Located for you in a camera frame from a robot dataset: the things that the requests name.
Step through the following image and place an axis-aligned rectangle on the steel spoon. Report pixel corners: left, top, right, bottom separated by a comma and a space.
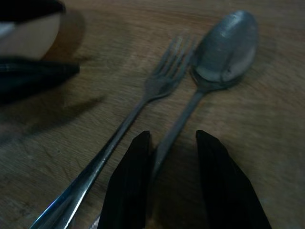
149, 9, 260, 184

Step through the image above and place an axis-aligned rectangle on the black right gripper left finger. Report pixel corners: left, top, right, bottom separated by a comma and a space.
97, 130, 152, 229

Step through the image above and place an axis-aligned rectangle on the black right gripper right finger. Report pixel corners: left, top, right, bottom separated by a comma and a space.
195, 129, 273, 229

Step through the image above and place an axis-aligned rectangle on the steel fork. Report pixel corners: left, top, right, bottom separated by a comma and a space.
30, 35, 198, 229

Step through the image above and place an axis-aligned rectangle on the cream bowl with dark inside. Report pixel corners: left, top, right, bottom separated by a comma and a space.
0, 0, 66, 60

